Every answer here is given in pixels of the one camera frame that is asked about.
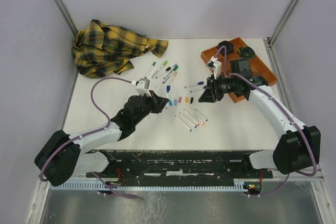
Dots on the pink cap marker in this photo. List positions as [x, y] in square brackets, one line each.
[172, 80]

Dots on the aluminium frame post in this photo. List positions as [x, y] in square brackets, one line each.
[60, 4]
[282, 22]

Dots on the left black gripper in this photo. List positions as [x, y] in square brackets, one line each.
[158, 102]

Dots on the black cap marker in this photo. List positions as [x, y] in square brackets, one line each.
[164, 72]

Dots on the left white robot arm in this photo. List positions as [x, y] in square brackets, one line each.
[59, 157]

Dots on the light green cap marker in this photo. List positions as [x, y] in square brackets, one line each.
[159, 69]

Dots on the yellow plaid shirt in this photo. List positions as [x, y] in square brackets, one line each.
[101, 50]

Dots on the orange compartment tray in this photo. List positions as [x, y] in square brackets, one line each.
[260, 66]

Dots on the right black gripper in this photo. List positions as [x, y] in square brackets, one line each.
[207, 95]

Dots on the right aluminium frame post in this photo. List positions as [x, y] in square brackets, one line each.
[282, 22]

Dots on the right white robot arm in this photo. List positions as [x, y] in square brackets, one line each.
[298, 148]

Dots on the left aluminium frame post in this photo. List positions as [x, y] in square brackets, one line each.
[60, 4]

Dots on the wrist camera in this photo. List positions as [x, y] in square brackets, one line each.
[215, 66]
[142, 87]

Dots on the green blue rolled sock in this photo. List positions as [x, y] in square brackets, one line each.
[246, 52]

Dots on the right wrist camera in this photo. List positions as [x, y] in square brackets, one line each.
[215, 66]

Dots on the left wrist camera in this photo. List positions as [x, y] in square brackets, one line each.
[142, 87]

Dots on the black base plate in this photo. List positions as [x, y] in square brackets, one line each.
[170, 168]

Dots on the white slotted cable duct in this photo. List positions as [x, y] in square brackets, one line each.
[78, 184]

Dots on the purple cap marker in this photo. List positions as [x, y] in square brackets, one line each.
[167, 76]

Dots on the yellow marker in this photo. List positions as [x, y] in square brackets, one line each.
[197, 116]

